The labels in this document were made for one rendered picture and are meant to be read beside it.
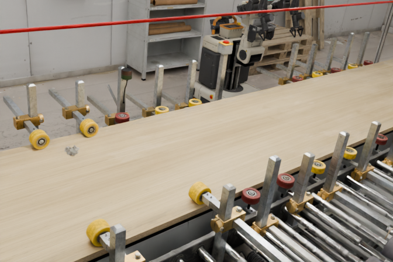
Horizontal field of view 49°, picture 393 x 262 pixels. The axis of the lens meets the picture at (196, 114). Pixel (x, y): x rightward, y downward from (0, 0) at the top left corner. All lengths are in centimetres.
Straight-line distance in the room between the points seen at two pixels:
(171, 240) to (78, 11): 372
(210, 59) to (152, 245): 289
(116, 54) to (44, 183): 380
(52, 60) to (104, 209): 362
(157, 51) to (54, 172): 408
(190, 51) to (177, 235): 428
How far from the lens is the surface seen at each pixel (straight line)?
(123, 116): 241
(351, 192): 228
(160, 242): 182
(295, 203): 197
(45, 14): 503
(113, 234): 132
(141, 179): 190
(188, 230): 189
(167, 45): 592
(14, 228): 170
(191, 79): 270
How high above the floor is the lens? 199
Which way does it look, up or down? 26 degrees down
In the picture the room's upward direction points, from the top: 7 degrees clockwise
